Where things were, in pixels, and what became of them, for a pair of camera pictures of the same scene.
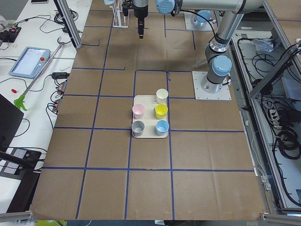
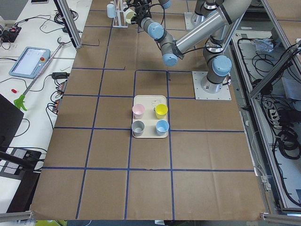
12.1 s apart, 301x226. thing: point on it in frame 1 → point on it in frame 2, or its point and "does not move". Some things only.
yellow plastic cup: x=161 y=110 does not move
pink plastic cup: x=138 y=109 does not move
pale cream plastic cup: x=162 y=94 → x=128 y=14
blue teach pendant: x=27 y=61 does not move
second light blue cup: x=162 y=126 does not move
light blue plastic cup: x=108 y=2 → x=111 y=11
